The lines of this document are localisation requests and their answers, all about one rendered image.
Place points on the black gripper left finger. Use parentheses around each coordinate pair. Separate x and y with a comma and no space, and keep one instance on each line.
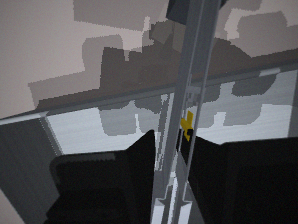
(131,169)

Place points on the grey metal roasting tin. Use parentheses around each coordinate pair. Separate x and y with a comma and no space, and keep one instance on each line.
(249,104)

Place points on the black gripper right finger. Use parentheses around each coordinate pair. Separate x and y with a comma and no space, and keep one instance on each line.
(214,169)

